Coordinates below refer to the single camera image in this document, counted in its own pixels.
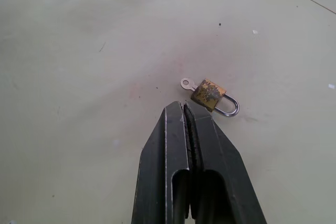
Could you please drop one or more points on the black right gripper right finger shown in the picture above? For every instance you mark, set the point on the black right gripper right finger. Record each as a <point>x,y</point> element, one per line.
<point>223,171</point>

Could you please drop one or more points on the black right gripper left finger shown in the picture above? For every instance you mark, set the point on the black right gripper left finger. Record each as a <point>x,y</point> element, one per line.
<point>157,161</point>

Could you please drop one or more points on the small silver key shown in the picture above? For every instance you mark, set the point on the small silver key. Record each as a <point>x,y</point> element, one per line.
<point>187,83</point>

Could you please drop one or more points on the small brass padlock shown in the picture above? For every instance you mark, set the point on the small brass padlock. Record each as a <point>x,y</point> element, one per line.
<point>210,95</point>

